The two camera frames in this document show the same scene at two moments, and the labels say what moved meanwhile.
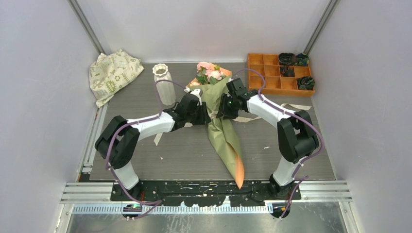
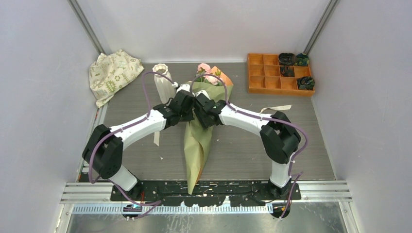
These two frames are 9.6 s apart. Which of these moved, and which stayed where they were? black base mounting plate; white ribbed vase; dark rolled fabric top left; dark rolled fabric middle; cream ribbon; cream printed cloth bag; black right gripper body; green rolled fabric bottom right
Moved: cream ribbon; black right gripper body
Stayed: white ribbed vase; dark rolled fabric top left; dark rolled fabric middle; black base mounting plate; green rolled fabric bottom right; cream printed cloth bag
